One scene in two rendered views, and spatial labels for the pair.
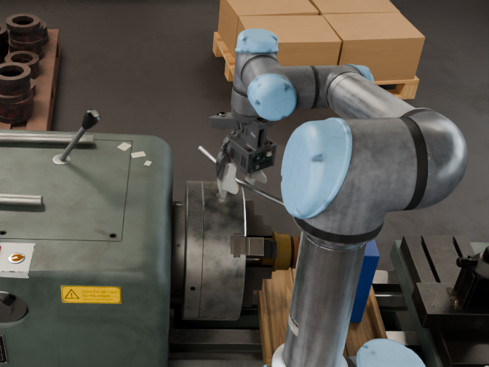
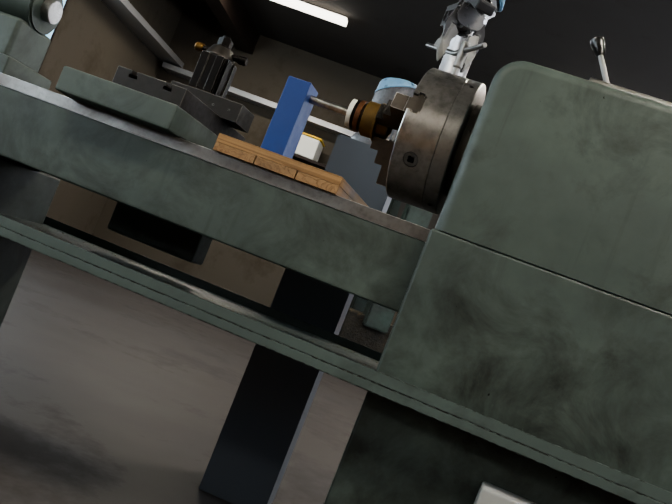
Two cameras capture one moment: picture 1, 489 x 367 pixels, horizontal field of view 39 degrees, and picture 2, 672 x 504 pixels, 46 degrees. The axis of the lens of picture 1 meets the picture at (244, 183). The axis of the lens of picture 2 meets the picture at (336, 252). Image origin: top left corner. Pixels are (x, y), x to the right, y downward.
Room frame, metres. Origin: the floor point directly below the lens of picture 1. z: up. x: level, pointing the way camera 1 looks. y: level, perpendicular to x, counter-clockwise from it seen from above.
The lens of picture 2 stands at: (2.95, 0.59, 0.68)
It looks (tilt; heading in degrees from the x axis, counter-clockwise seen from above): 2 degrees up; 201
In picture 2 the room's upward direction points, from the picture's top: 21 degrees clockwise
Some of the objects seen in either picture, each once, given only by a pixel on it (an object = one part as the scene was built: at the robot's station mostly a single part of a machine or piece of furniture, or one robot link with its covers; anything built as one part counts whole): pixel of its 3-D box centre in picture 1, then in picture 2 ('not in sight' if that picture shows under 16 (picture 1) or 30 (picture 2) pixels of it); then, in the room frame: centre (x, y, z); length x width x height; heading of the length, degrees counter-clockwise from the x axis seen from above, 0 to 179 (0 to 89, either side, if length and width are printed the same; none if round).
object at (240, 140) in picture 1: (249, 137); (467, 8); (1.15, 0.00, 1.42); 0.09 x 0.08 x 0.12; 41
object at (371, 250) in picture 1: (354, 278); (286, 127); (1.23, -0.29, 1.00); 0.08 x 0.06 x 0.23; 8
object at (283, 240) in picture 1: (280, 251); (372, 120); (1.20, -0.10, 1.08); 0.09 x 0.09 x 0.09; 8
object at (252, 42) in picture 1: (255, 62); not in sight; (1.16, 0.00, 1.58); 0.09 x 0.08 x 0.11; 16
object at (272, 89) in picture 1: (278, 88); not in sight; (1.07, -0.04, 1.58); 0.11 x 0.11 x 0.08; 16
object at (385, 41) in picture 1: (315, 44); not in sight; (4.18, -0.35, 0.22); 1.24 x 0.89 x 0.43; 103
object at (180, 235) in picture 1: (177, 249); (468, 152); (1.17, 0.14, 1.08); 0.22 x 0.03 x 0.22; 8
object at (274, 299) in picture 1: (318, 310); (296, 179); (1.22, -0.22, 0.89); 0.36 x 0.30 x 0.04; 8
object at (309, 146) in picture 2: not in sight; (301, 145); (-5.09, -3.30, 1.99); 0.45 x 0.37 x 0.25; 104
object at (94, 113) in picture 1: (90, 120); (597, 47); (1.20, 0.33, 1.38); 0.04 x 0.03 x 0.05; 98
